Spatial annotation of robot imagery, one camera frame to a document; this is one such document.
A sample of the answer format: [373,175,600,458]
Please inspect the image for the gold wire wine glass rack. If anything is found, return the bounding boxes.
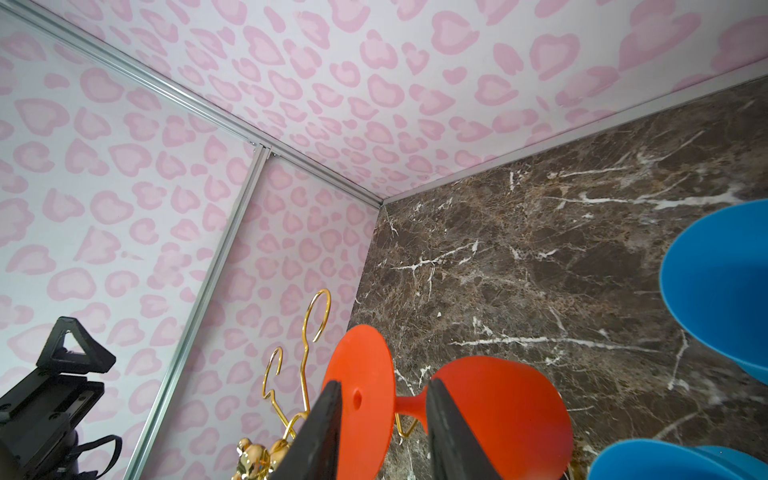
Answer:
[232,288,423,479]

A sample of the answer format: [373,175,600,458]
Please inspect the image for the blue wine glass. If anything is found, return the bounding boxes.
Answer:
[587,439,767,480]
[659,200,767,384]

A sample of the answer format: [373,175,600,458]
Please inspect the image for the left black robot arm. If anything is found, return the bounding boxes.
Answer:
[1,316,123,480]

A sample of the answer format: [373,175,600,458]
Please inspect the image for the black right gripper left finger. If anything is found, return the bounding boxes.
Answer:
[269,380,342,480]

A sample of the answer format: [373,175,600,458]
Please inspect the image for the aluminium enclosure frame strut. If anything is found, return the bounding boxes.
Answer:
[1,15,375,479]

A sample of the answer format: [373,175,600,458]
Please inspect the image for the red wine glass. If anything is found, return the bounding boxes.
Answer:
[324,325,573,479]

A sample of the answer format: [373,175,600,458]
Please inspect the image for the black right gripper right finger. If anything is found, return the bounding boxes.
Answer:
[426,379,500,480]

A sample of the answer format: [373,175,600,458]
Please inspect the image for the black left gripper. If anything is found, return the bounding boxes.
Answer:
[1,316,116,479]

